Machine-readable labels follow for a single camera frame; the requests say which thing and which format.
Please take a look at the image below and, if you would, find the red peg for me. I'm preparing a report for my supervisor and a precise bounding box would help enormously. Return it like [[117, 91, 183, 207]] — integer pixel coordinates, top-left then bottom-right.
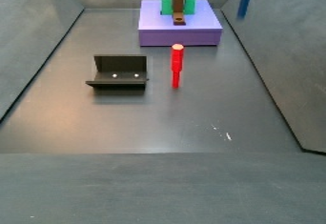
[[171, 44, 183, 89]]

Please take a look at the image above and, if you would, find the purple base block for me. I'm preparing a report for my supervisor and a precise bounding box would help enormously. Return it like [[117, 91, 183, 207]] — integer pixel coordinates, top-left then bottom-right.
[[138, 0, 223, 47]]

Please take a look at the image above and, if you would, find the green block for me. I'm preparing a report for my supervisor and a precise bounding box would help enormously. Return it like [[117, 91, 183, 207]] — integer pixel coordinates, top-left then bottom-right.
[[161, 0, 197, 15]]

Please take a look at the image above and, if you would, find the brown L-shaped socket piece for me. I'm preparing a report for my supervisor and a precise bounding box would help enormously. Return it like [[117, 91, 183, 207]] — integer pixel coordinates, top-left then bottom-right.
[[173, 0, 186, 26]]

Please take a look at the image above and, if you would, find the black angle bracket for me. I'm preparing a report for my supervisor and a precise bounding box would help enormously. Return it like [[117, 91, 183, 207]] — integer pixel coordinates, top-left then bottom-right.
[[86, 54, 149, 88]]

